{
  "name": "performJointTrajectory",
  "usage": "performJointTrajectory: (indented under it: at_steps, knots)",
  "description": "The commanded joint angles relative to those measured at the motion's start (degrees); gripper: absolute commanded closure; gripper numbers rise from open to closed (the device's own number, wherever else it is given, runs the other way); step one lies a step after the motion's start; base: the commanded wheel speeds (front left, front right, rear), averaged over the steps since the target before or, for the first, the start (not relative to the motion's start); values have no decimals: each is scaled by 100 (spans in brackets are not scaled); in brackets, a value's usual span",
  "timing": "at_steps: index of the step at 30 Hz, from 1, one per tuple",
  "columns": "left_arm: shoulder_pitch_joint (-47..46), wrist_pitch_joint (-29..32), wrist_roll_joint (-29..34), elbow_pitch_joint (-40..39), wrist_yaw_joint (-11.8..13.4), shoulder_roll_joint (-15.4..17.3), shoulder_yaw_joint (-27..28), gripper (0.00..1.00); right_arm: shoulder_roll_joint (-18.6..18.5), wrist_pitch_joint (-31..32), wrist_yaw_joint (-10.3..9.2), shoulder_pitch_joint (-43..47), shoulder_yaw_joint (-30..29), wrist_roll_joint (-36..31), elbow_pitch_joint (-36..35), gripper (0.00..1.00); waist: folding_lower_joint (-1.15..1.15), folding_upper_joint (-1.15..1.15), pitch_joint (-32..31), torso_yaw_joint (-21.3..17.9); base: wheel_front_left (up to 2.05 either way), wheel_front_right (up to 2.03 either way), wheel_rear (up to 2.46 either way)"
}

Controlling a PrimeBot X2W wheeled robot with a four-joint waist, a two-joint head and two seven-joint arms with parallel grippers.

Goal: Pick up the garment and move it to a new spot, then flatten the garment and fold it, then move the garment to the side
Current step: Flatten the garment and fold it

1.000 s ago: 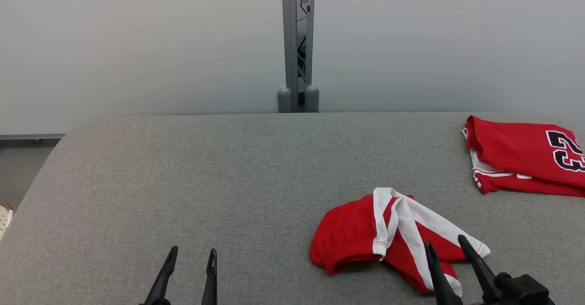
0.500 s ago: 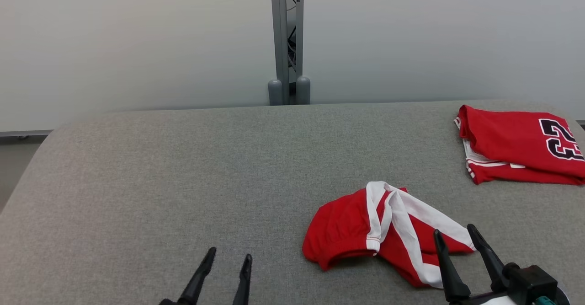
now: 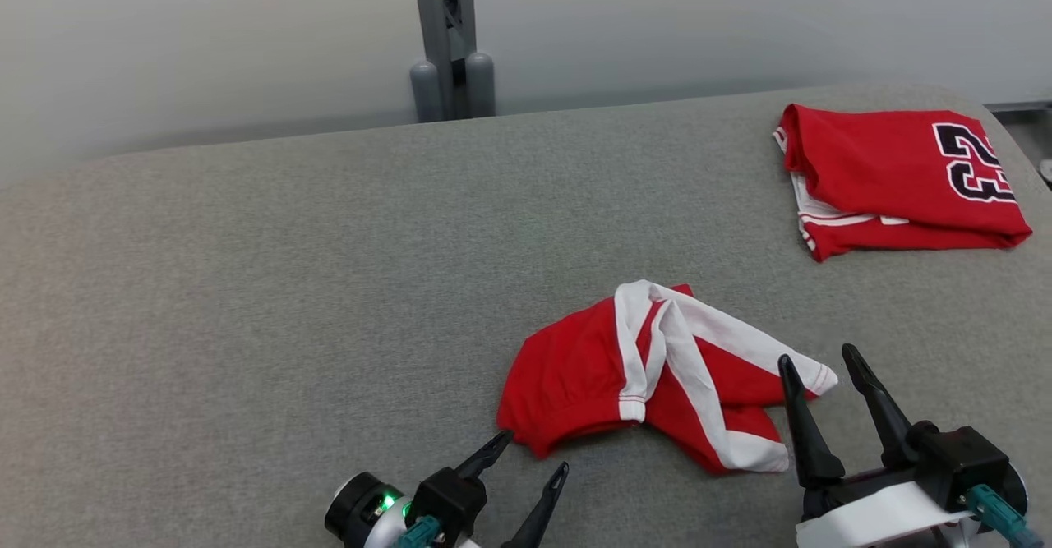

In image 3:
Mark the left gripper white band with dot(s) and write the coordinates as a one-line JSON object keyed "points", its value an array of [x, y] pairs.
{"points": [[362, 507]]}

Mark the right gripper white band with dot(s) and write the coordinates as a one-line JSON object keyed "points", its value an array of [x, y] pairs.
{"points": [[871, 519]]}

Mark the red white basketball shorts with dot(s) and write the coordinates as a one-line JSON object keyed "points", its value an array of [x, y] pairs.
{"points": [[567, 375]]}

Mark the red white basketball jersey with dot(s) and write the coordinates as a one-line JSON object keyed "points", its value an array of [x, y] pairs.
{"points": [[879, 170]]}

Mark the grey wall baseboard strip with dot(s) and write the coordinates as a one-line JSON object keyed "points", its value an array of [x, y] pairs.
{"points": [[1019, 108]]}

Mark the grey cylinder post foot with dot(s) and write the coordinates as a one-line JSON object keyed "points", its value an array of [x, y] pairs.
{"points": [[480, 86], [426, 92]]}

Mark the grey metal partition post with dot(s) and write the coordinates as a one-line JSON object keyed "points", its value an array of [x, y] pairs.
{"points": [[431, 22]]}

